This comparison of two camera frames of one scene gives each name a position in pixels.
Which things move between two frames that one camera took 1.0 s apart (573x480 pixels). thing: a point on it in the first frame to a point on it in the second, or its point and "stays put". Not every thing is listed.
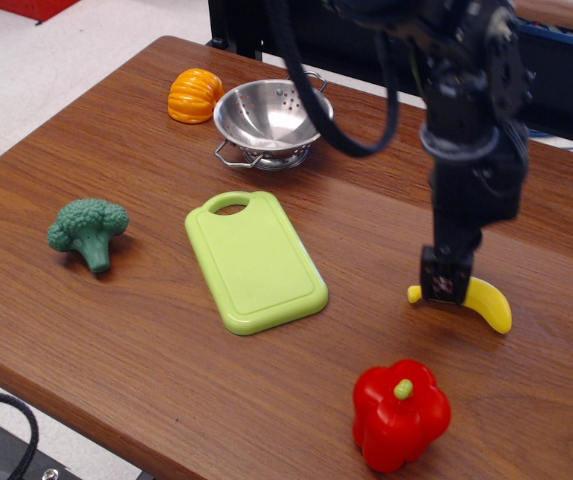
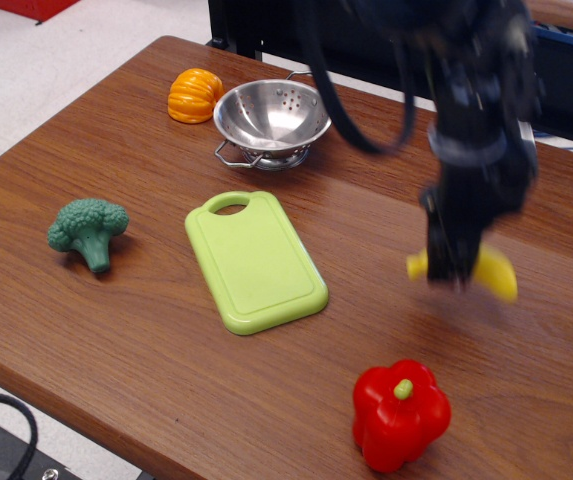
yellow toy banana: [483, 297] to [492, 272]
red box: [38, 10] stays put
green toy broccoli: [88, 225] stays put
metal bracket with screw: [11, 455] stays put
